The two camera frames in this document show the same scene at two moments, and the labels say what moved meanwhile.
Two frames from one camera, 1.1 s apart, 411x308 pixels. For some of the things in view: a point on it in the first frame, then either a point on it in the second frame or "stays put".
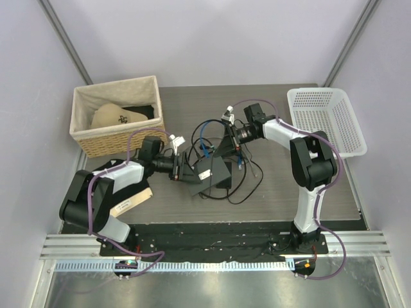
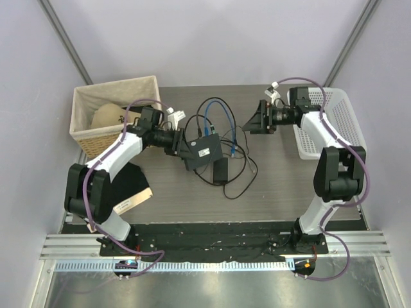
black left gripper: [181, 171] to [176, 147]
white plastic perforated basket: [328, 111] stays put
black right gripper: [227, 146] to [257, 125]
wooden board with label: [119, 209] stays put
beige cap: [111, 115] stays put
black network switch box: [210, 172] to [204, 150]
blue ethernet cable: [206, 153] to [206, 133]
